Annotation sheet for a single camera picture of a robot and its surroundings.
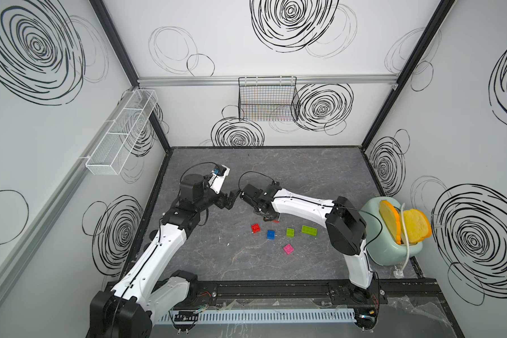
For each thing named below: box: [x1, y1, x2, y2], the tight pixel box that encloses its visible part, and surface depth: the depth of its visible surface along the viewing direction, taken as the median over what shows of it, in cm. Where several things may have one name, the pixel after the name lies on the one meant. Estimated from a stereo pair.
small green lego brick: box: [285, 228, 296, 238], surface depth 88 cm
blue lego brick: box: [266, 229, 276, 241], surface depth 88 cm
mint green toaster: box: [359, 196, 424, 266], surface depth 74 cm
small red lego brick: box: [250, 223, 262, 234], surface depth 91 cm
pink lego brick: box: [283, 243, 295, 255], surface depth 84 cm
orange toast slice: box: [378, 199, 402, 246], surface depth 72 cm
